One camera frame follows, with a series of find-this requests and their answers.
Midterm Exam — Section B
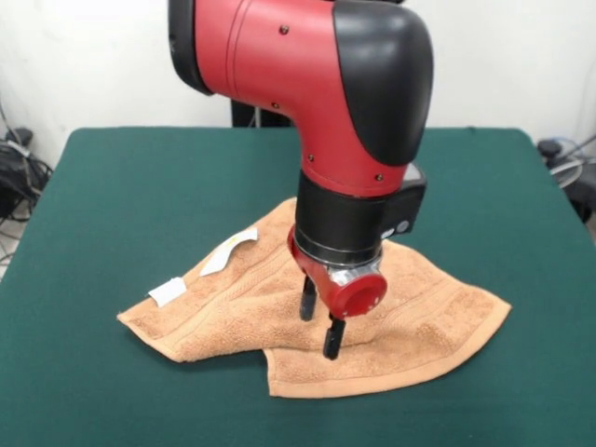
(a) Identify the black plug device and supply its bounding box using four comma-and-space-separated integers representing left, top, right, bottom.
537, 139, 564, 162

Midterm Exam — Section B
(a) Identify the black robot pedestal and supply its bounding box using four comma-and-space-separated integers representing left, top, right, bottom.
231, 100, 294, 128

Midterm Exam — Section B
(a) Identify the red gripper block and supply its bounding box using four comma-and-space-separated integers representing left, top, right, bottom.
286, 227, 389, 361

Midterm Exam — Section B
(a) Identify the black equipment base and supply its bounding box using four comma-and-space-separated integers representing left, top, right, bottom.
565, 162, 596, 220

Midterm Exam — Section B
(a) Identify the dark green table cloth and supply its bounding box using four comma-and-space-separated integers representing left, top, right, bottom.
0, 126, 596, 447

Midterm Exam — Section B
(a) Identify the tan terry towel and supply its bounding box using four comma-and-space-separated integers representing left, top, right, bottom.
115, 197, 512, 400

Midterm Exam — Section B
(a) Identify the black cable bundle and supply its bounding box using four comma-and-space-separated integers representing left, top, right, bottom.
0, 128, 55, 224

